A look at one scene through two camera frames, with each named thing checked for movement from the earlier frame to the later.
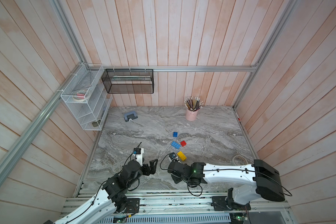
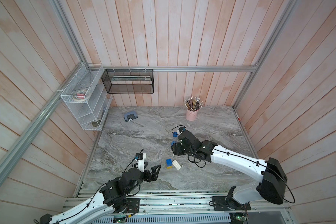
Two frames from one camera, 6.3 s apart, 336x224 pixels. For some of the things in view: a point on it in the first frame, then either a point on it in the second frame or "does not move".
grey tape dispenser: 129,116 does not move
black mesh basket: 128,80 does not move
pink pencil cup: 191,115 does not move
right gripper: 174,178 to 176,150
